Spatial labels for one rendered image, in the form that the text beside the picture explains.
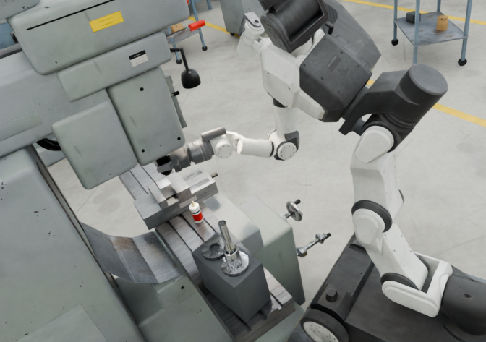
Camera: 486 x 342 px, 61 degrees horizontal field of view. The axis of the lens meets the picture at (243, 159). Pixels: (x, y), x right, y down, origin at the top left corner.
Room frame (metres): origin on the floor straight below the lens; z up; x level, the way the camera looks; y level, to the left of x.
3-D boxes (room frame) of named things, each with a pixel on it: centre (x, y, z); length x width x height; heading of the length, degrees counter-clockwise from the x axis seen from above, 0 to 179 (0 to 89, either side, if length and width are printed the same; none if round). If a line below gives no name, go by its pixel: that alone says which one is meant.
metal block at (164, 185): (1.44, 0.36, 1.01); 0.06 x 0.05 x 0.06; 23
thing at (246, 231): (1.30, 0.30, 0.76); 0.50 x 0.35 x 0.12; 115
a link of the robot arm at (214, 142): (1.33, 0.09, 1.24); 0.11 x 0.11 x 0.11; 10
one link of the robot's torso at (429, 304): (0.92, -0.53, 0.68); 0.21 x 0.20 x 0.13; 46
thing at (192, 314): (1.31, 0.27, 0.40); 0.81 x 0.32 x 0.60; 115
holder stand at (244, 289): (0.90, 0.13, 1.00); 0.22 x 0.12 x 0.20; 35
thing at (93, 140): (1.22, 0.47, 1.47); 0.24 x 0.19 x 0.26; 25
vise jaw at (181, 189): (1.46, 0.31, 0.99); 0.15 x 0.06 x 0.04; 23
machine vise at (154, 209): (1.45, 0.33, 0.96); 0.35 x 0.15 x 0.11; 113
